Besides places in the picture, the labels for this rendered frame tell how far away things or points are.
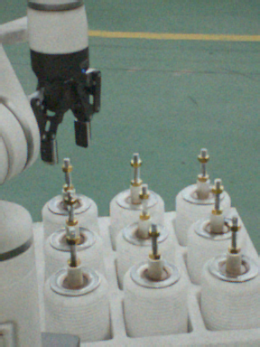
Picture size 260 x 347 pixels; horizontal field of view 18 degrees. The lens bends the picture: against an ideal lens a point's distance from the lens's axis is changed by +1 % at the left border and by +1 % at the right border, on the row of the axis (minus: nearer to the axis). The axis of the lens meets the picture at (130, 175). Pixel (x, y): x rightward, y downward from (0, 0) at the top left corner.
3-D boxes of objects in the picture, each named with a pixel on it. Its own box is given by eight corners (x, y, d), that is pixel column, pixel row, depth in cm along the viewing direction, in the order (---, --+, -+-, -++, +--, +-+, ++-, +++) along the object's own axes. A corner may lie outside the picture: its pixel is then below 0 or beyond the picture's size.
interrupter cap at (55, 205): (97, 211, 140) (97, 207, 139) (57, 221, 137) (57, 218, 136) (80, 192, 146) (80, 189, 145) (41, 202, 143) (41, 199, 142)
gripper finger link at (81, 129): (86, 124, 111) (88, 148, 112) (88, 122, 111) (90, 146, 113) (73, 120, 112) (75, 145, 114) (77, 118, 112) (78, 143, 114)
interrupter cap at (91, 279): (89, 302, 116) (88, 298, 115) (41, 294, 118) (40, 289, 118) (108, 274, 122) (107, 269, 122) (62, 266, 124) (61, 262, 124)
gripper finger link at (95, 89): (97, 70, 110) (93, 114, 111) (105, 70, 111) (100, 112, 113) (81, 67, 111) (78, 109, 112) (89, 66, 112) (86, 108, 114)
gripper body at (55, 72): (60, 53, 99) (65, 126, 103) (102, 35, 105) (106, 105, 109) (13, 42, 103) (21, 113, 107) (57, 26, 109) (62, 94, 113)
